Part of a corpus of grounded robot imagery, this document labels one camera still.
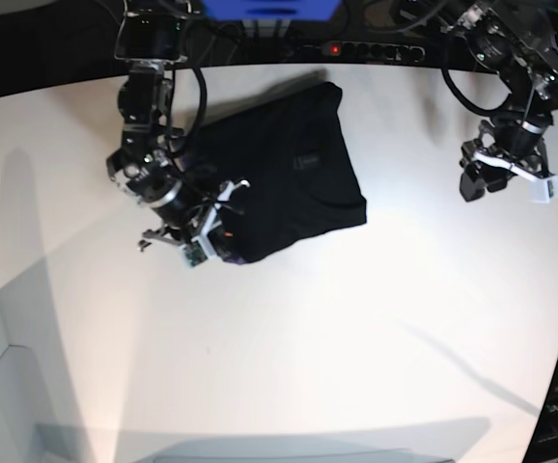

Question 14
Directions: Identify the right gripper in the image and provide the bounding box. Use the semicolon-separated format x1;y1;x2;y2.
137;179;250;259

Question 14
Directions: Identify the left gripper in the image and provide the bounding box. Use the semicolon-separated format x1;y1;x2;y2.
460;118;552;203

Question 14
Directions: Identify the black T-shirt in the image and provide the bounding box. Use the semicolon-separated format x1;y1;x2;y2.
183;82;367;264

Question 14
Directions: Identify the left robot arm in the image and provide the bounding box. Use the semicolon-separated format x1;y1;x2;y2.
391;1;558;204

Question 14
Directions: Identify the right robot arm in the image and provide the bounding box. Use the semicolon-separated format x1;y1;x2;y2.
106;1;249;267

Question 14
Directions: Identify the black power strip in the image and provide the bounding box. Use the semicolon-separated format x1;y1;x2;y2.
315;41;426;65

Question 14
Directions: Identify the blue box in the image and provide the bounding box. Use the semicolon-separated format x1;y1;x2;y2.
202;0;341;21

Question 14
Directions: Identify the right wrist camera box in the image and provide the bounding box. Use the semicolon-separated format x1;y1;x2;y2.
178;235;218;268

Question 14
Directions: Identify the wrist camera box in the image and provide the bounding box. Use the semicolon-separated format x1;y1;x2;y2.
531;175;558;204
178;235;218;268

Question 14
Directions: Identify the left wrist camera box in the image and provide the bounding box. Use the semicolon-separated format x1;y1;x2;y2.
531;175;558;204

